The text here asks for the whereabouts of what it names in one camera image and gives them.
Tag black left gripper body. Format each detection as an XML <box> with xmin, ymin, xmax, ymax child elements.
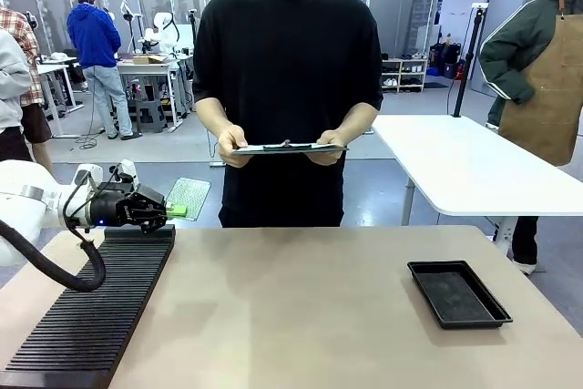
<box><xmin>88</xmin><ymin>181</ymin><xmax>138</xmax><ymax>229</ymax></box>

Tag green PCB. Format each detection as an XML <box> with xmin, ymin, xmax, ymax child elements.
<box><xmin>165</xmin><ymin>177</ymin><xmax>212</xmax><ymax>222</ymax></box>

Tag grey clipboard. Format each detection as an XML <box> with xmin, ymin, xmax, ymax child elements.
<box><xmin>231</xmin><ymin>142</ymin><xmax>350</xmax><ymax>155</ymax></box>

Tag person's left forearm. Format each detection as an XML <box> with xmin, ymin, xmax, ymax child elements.
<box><xmin>337</xmin><ymin>101</ymin><xmax>382</xmax><ymax>140</ymax></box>

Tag person's right forearm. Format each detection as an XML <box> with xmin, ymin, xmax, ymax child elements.
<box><xmin>196</xmin><ymin>96</ymin><xmax>239</xmax><ymax>144</ymax></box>

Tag black slotted PCB rack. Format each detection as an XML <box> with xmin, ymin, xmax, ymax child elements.
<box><xmin>0</xmin><ymin>224</ymin><xmax>178</xmax><ymax>389</ymax></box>

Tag person's right hand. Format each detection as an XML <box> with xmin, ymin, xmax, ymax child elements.
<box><xmin>217</xmin><ymin>124</ymin><xmax>250</xmax><ymax>169</ymax></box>

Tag person's left hand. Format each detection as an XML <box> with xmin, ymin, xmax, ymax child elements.
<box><xmin>305</xmin><ymin>128</ymin><xmax>348</xmax><ymax>167</ymax></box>

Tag grey step stool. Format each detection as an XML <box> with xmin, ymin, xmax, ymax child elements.
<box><xmin>134</xmin><ymin>97</ymin><xmax>167</xmax><ymax>135</ymax></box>

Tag grey background workbench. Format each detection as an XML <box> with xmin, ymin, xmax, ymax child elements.
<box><xmin>116</xmin><ymin>53</ymin><xmax>195</xmax><ymax>133</ymax></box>

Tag open cardboard box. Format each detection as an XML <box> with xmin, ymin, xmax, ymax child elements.
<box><xmin>131</xmin><ymin>54</ymin><xmax>169</xmax><ymax>66</ymax></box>

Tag white background desk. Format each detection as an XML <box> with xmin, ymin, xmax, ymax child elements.
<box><xmin>35</xmin><ymin>56</ymin><xmax>86</xmax><ymax>140</ymax></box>

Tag person in grey sweater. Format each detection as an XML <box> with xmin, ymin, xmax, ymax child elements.
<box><xmin>0</xmin><ymin>28</ymin><xmax>34</xmax><ymax>163</ymax></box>

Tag person in blue hoodie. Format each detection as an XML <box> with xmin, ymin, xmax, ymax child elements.
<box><xmin>66</xmin><ymin>0</ymin><xmax>143</xmax><ymax>141</ymax></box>

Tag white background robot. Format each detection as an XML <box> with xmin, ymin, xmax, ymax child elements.
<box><xmin>142</xmin><ymin>12</ymin><xmax>181</xmax><ymax>56</ymax></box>

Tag person in black t-shirt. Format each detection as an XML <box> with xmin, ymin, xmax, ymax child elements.
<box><xmin>191</xmin><ymin>0</ymin><xmax>384</xmax><ymax>229</ymax></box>

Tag person in plaid shirt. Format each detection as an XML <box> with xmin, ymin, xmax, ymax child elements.
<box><xmin>0</xmin><ymin>5</ymin><xmax>54</xmax><ymax>176</ymax></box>

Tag wooden shoe rack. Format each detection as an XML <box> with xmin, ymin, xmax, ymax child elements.
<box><xmin>381</xmin><ymin>57</ymin><xmax>430</xmax><ymax>94</ymax></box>

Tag black plastic tray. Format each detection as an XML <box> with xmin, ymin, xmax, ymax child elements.
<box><xmin>406</xmin><ymin>260</ymin><xmax>514</xmax><ymax>331</ymax></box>

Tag white table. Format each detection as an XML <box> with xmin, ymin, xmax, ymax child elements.
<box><xmin>371</xmin><ymin>114</ymin><xmax>583</xmax><ymax>254</ymax></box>

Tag person in brown apron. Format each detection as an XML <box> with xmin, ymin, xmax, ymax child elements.
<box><xmin>478</xmin><ymin>0</ymin><xmax>583</xmax><ymax>275</ymax></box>

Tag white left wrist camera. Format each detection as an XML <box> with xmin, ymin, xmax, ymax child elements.
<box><xmin>108</xmin><ymin>159</ymin><xmax>138</xmax><ymax>190</ymax></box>

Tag black floor cable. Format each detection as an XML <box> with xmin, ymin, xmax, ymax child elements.
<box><xmin>67</xmin><ymin>128</ymin><xmax>111</xmax><ymax>150</ymax></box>

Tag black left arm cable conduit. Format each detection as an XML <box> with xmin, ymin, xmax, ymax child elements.
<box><xmin>0</xmin><ymin>220</ymin><xmax>107</xmax><ymax>292</ymax></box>

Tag black tripod pole with camera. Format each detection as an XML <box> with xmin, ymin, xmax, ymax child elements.
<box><xmin>452</xmin><ymin>3</ymin><xmax>489</xmax><ymax>118</ymax></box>

